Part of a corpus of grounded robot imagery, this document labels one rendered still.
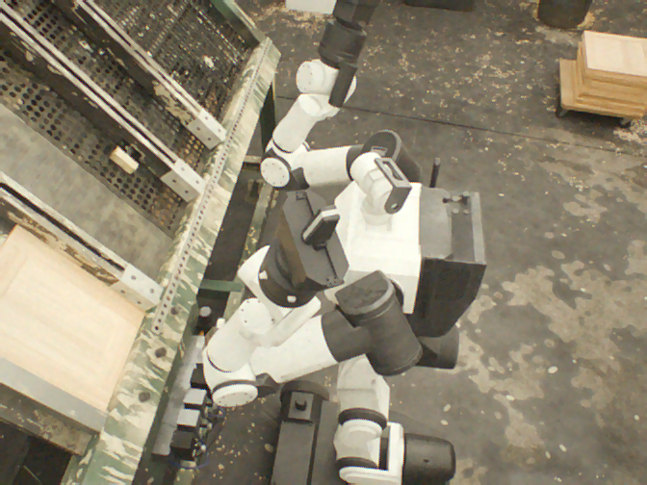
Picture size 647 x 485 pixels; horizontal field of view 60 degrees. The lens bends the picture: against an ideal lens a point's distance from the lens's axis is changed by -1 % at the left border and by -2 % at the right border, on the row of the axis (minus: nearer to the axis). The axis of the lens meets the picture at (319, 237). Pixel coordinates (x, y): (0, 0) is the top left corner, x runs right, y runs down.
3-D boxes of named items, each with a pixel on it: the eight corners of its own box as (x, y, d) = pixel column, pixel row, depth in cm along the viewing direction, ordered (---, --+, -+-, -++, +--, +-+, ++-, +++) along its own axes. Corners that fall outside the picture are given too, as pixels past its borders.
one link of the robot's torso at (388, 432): (401, 436, 203) (404, 420, 193) (399, 493, 189) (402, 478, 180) (344, 429, 205) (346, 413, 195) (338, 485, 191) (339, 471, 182)
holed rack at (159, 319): (158, 335, 154) (159, 334, 154) (149, 329, 153) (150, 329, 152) (271, 42, 266) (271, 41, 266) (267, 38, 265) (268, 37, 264)
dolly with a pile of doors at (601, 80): (636, 135, 362) (664, 79, 333) (554, 121, 372) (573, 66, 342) (627, 86, 403) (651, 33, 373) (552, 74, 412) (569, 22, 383)
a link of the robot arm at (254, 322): (262, 271, 80) (224, 318, 88) (304, 319, 78) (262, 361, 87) (289, 253, 84) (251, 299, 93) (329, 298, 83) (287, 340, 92)
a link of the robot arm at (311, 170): (296, 176, 152) (370, 168, 140) (271, 201, 142) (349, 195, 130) (280, 138, 146) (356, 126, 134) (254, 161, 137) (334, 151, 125)
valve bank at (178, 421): (208, 495, 155) (194, 461, 137) (158, 487, 156) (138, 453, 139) (246, 342, 189) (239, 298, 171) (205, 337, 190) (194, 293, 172)
